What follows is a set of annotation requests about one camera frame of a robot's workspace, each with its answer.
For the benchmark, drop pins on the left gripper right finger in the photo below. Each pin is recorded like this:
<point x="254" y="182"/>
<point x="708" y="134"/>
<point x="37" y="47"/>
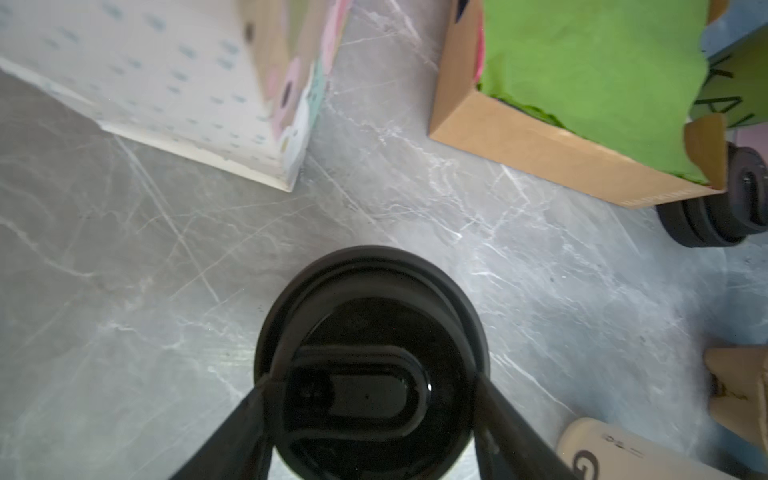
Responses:
<point x="506" y="446"/>

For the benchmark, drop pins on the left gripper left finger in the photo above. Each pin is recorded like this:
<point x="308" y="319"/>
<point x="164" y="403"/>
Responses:
<point x="240" y="449"/>

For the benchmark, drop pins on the white paper coffee cup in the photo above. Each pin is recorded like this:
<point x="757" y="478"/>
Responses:
<point x="600" y="451"/>

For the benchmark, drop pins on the black plastic cup lid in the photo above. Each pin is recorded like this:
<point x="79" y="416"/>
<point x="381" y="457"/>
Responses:
<point x="372" y="354"/>

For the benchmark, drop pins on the stack of pulp cup carriers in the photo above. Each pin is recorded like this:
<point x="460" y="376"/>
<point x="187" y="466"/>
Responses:
<point x="739" y="403"/>

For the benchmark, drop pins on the stack of black lids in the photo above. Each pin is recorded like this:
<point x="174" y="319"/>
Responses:
<point x="728" y="218"/>

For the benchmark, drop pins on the cartoon animal paper gift bag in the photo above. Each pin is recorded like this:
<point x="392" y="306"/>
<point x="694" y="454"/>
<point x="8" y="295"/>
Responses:
<point x="236" y="85"/>

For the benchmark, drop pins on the green paper napkin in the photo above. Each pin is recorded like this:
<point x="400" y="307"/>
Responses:
<point x="623" y="74"/>

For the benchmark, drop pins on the pink straw holder cup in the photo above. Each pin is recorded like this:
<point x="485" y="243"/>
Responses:
<point x="755" y="137"/>

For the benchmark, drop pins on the stack of paper cups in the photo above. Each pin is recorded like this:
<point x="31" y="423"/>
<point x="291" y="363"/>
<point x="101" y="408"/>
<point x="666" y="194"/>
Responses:
<point x="736" y="84"/>

